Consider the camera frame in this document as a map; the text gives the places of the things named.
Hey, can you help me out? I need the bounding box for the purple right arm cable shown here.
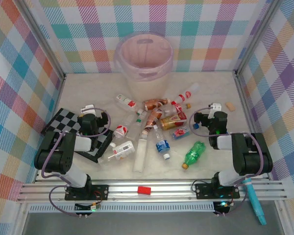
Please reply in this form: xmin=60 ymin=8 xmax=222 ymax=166
xmin=188 ymin=107 xmax=264 ymax=217

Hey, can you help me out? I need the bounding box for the clear Wahaha water bottle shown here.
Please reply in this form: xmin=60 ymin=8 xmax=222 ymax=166
xmin=112 ymin=114 xmax=136 ymax=147

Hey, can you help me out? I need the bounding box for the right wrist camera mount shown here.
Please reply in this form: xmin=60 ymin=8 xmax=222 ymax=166
xmin=207 ymin=102 xmax=222 ymax=118

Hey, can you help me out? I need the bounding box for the crushed clear bottle red label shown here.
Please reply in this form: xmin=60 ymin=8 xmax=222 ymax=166
xmin=163 ymin=102 xmax=187 ymax=116

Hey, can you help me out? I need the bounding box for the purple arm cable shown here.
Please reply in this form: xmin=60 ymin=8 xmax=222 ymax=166
xmin=188 ymin=107 xmax=264 ymax=217
xmin=41 ymin=107 xmax=113 ymax=218

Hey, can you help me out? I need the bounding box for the right small controller board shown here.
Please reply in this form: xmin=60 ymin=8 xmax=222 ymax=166
xmin=213 ymin=201 xmax=231 ymax=216

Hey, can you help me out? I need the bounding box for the teal pen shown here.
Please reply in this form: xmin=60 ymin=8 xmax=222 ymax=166
xmin=244 ymin=177 xmax=268 ymax=226

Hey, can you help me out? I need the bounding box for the clear bottle red white label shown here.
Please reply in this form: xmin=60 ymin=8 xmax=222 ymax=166
xmin=171 ymin=82 xmax=199 ymax=103

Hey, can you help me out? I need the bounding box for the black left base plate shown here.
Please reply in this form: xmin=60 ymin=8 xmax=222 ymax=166
xmin=65 ymin=185 xmax=110 ymax=201

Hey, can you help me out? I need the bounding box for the beige round waste bin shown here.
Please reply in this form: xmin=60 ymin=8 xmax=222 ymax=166
xmin=115 ymin=33 xmax=174 ymax=102

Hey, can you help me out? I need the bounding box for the small controller board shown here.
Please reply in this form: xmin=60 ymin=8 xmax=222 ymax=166
xmin=74 ymin=202 xmax=100 ymax=218
xmin=213 ymin=201 xmax=231 ymax=216

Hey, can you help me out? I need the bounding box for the clear bottle red green label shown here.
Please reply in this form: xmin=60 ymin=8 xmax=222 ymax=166
xmin=116 ymin=94 xmax=138 ymax=110

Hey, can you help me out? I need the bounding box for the aluminium mounting rail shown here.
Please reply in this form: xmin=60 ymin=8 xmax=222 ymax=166
xmin=16 ymin=180 xmax=289 ymax=204

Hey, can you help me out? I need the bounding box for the red block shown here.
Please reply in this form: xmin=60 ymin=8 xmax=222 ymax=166
xmin=137 ymin=186 xmax=152 ymax=196

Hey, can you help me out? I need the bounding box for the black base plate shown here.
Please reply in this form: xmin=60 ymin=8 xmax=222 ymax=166
xmin=195 ymin=183 xmax=241 ymax=199
xmin=65 ymin=185 xmax=110 ymax=201

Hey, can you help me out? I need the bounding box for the left small controller board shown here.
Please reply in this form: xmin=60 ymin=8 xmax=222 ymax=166
xmin=74 ymin=202 xmax=100 ymax=218

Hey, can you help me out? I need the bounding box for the white slotted cable duct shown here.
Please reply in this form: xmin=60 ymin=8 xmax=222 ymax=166
xmin=28 ymin=202 xmax=218 ymax=213

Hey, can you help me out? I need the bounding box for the clear Fiji water bottle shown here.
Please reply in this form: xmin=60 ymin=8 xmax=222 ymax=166
xmin=171 ymin=127 xmax=191 ymax=141

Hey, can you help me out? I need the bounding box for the tall clear rectangular bottle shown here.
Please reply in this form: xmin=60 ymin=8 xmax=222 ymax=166
xmin=133 ymin=138 xmax=147 ymax=173

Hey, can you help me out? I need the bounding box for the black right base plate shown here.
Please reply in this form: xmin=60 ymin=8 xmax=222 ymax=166
xmin=195 ymin=183 xmax=241 ymax=199

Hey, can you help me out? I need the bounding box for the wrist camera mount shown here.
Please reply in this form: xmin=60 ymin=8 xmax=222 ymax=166
xmin=207 ymin=102 xmax=222 ymax=118
xmin=80 ymin=104 xmax=97 ymax=115

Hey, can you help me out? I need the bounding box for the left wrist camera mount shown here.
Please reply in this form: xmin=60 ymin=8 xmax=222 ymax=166
xmin=80 ymin=104 xmax=97 ymax=115

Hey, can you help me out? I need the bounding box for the aluminium frame post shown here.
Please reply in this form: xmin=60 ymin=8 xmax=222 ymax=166
xmin=19 ymin=0 xmax=66 ymax=85
xmin=234 ymin=0 xmax=285 ymax=76

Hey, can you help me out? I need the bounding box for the yellow label tea bottle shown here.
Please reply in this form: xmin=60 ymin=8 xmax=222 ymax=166
xmin=153 ymin=112 xmax=188 ymax=132

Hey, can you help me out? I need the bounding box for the green plastic bottle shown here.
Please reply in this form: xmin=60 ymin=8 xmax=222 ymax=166
xmin=181 ymin=141 xmax=206 ymax=170

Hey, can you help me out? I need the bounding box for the aluminium side rail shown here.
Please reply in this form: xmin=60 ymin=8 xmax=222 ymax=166
xmin=234 ymin=70 xmax=271 ymax=181

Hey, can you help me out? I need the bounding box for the small clear bottle green label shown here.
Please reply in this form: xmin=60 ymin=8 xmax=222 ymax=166
xmin=134 ymin=109 xmax=148 ymax=123

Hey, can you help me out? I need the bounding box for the clear bottle blue label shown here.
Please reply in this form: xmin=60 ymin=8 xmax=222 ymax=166
xmin=153 ymin=127 xmax=172 ymax=160

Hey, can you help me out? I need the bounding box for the clear square plastic bottle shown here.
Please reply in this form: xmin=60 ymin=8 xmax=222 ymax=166
xmin=126 ymin=121 xmax=144 ymax=142

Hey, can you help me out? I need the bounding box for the black white checkerboard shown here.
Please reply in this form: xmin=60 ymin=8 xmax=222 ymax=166
xmin=41 ymin=107 xmax=114 ymax=164

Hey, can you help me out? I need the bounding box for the brown label plastic bottle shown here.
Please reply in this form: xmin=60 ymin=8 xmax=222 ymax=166
xmin=141 ymin=108 xmax=163 ymax=135
xmin=144 ymin=97 xmax=172 ymax=110

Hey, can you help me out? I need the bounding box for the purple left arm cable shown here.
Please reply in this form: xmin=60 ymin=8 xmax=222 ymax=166
xmin=41 ymin=107 xmax=113 ymax=218

